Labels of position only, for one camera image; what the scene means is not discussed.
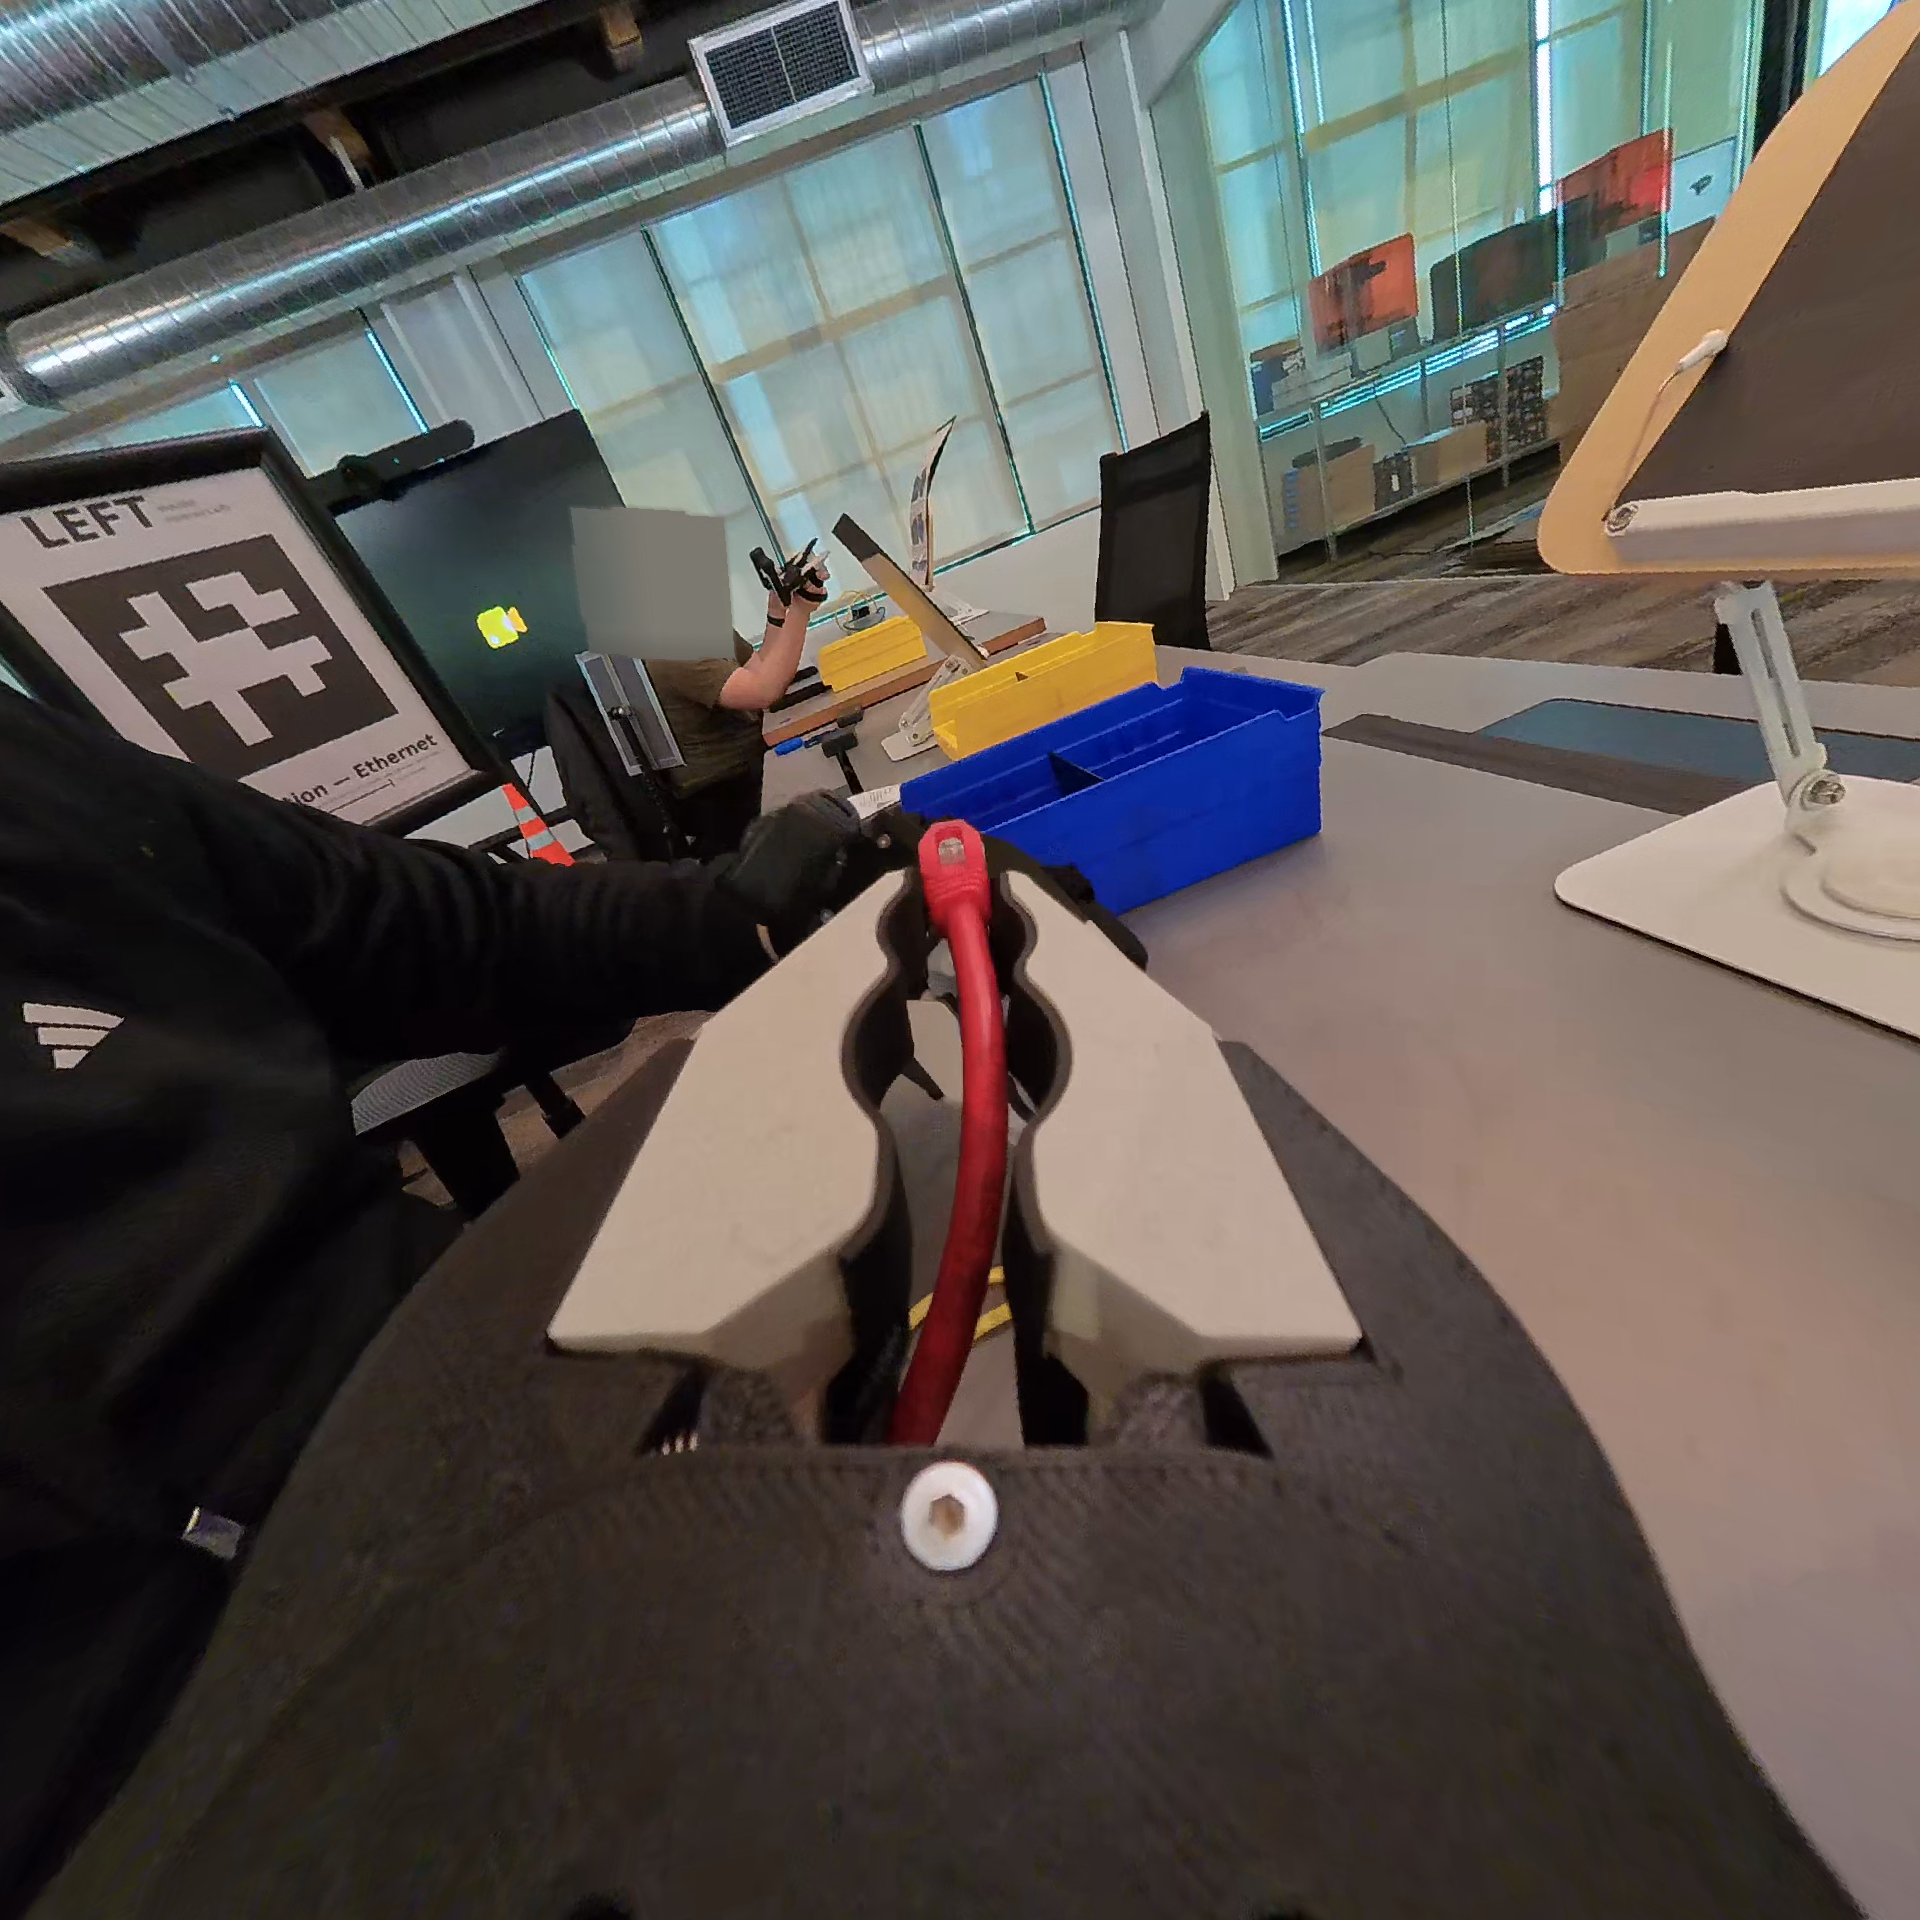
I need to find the storage shelf with boxes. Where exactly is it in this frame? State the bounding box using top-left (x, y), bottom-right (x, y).
top-left (1245, 126), bottom-right (1720, 564)

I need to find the yellow ethernet cable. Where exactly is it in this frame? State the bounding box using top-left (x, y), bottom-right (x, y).
top-left (907, 1267), bottom-right (1010, 1341)

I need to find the large blue divided bin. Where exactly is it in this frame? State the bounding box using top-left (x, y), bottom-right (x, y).
top-left (900, 667), bottom-right (1326, 919)

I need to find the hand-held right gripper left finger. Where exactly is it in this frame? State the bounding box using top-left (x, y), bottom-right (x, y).
top-left (546, 870), bottom-right (920, 1381)

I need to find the framed black and white sign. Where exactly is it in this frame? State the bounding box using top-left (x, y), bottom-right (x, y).
top-left (0, 427), bottom-right (504, 835)

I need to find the long yellow storage bin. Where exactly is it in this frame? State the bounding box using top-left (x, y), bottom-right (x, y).
top-left (931, 619), bottom-right (1160, 760)

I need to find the white vent grille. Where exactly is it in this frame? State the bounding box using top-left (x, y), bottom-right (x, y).
top-left (687, 0), bottom-right (877, 148)

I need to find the red ethernet cable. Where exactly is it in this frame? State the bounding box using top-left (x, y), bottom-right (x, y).
top-left (885, 821), bottom-right (1010, 1446)

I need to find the black office chair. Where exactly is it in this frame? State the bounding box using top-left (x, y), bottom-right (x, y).
top-left (1095, 412), bottom-right (1214, 655)

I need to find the person's black clothed torso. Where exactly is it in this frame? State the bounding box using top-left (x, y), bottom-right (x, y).
top-left (0, 682), bottom-right (469, 1920)

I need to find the white board stand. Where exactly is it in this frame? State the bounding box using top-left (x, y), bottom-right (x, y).
top-left (1554, 477), bottom-right (1920, 1041)

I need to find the orange striped cone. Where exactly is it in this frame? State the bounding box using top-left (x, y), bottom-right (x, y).
top-left (498, 780), bottom-right (581, 870)

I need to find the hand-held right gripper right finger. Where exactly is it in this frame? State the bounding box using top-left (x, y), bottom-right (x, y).
top-left (996, 873), bottom-right (1364, 1395)

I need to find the dark desk mat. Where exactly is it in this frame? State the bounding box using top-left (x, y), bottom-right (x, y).
top-left (1324, 696), bottom-right (1920, 821)

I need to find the tilted board on stand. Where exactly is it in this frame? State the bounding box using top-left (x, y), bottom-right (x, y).
top-left (833, 420), bottom-right (992, 670)

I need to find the silver air duct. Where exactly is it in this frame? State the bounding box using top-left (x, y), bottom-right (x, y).
top-left (0, 67), bottom-right (722, 408)

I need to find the person's left hand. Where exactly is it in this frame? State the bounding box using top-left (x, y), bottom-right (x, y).
top-left (730, 792), bottom-right (903, 967)

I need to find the dark board with wooden edge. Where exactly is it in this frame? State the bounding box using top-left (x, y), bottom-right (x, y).
top-left (1537, 0), bottom-right (1920, 580)

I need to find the person's left forearm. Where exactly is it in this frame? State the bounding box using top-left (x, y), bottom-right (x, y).
top-left (301, 832), bottom-right (774, 1053)

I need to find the black monitor screen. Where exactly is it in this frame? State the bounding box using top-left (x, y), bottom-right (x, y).
top-left (307, 412), bottom-right (631, 768)

